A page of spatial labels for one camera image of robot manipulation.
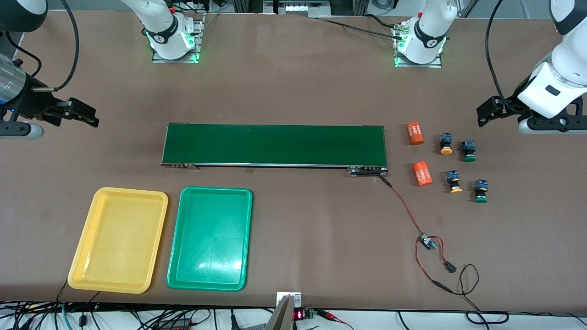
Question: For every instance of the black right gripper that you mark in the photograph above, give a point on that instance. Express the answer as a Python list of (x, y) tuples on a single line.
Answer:
[(33, 101)]

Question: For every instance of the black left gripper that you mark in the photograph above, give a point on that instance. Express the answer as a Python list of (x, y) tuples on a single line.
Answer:
[(508, 107)]

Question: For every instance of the green-capped push button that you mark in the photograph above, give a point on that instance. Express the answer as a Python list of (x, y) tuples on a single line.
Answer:
[(468, 151), (480, 190)]

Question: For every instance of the yellow-capped push button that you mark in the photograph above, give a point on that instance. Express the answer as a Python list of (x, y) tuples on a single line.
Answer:
[(445, 144), (454, 181)]

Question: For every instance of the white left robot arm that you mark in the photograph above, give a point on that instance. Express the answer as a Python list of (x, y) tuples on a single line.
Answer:
[(426, 32)]

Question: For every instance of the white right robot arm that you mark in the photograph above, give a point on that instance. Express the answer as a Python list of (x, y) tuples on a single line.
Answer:
[(160, 23)]

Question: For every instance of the yellow plastic tray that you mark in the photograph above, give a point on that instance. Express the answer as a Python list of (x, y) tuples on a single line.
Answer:
[(119, 238)]

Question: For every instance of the small speed controller board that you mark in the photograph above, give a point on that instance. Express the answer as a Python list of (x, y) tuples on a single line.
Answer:
[(427, 241)]

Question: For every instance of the small black plug connector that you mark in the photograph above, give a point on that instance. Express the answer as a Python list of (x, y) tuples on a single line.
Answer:
[(451, 266)]

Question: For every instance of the red black power lead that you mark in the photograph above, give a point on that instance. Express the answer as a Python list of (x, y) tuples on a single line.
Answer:
[(418, 261)]

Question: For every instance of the green plastic tray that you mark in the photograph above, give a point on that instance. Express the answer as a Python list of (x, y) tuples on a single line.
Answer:
[(211, 238)]

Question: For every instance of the green conveyor belt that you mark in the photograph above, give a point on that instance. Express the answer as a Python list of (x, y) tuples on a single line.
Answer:
[(275, 144)]

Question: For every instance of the white power strip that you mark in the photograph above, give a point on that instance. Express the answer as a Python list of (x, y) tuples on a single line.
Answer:
[(298, 8)]

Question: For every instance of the red alligator clip lead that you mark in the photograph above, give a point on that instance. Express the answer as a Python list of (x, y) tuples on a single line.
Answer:
[(335, 318)]

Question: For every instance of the red LED display module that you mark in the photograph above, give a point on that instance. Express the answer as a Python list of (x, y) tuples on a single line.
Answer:
[(300, 315)]

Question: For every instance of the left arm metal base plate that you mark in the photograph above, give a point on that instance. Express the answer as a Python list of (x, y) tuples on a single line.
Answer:
[(419, 65)]

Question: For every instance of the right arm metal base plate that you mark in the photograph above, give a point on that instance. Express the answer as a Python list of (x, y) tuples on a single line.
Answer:
[(158, 60)]

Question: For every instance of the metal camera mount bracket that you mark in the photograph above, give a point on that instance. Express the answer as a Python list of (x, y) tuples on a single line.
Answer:
[(284, 311)]

